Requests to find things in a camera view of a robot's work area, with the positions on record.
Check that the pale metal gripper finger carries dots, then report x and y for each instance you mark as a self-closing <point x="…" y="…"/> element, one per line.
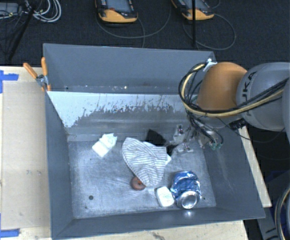
<point x="179" y="132"/>
<point x="185" y="148"/>

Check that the black cloth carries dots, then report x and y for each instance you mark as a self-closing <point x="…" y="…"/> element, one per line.
<point x="155" y="136"/>

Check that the crushed blue can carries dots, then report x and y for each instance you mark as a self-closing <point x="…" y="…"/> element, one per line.
<point x="186" y="184"/>

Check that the white striped cloth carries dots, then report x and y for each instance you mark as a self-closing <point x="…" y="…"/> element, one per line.
<point x="145" y="161"/>

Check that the small white bottle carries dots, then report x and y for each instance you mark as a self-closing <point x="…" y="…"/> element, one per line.
<point x="165" y="197"/>

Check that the white crumpled packet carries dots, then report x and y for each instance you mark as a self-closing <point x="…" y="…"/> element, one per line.
<point x="104" y="144"/>

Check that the grey metal bin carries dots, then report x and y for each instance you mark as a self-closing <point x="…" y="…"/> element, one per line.
<point x="105" y="179"/>

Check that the pale flat board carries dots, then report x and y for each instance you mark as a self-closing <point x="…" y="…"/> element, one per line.
<point x="25" y="146"/>

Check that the black cylinder on white bracket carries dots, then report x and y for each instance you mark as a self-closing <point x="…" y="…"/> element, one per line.
<point x="237" y="124"/>

